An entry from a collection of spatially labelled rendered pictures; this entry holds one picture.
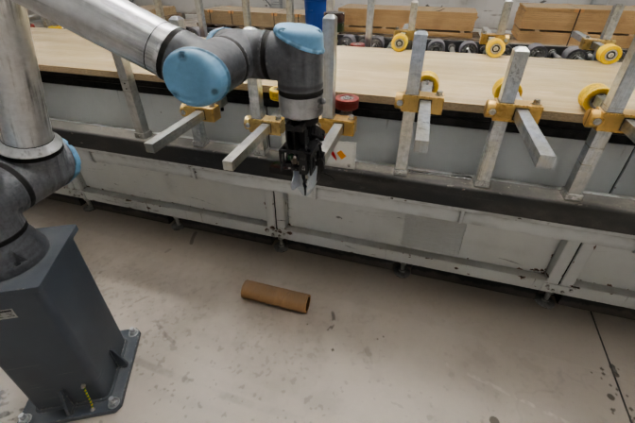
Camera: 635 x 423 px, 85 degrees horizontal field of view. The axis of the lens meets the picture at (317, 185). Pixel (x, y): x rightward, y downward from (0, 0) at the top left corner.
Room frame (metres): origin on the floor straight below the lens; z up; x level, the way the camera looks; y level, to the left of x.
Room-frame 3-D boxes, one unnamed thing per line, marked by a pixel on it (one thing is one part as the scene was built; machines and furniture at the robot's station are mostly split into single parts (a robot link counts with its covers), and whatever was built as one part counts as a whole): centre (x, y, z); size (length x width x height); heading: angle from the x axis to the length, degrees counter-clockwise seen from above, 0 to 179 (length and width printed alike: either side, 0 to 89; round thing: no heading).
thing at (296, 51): (0.68, 0.04, 1.14); 0.10 x 0.09 x 0.12; 77
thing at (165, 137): (1.12, 0.43, 0.83); 0.43 x 0.03 x 0.04; 164
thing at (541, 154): (0.87, -0.54, 0.95); 0.50 x 0.04 x 0.04; 164
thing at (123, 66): (1.28, 0.70, 0.93); 0.05 x 0.04 x 0.45; 74
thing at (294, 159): (0.68, 0.03, 0.97); 0.09 x 0.08 x 0.12; 164
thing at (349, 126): (1.06, -0.06, 0.85); 0.13 x 0.06 x 0.05; 74
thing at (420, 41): (0.99, -0.28, 0.90); 0.03 x 0.03 x 0.48; 74
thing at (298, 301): (1.03, 0.19, 0.04); 0.30 x 0.08 x 0.08; 74
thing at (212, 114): (1.20, 0.42, 0.84); 0.13 x 0.06 x 0.05; 74
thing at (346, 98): (1.14, -0.10, 0.85); 0.08 x 0.08 x 0.11
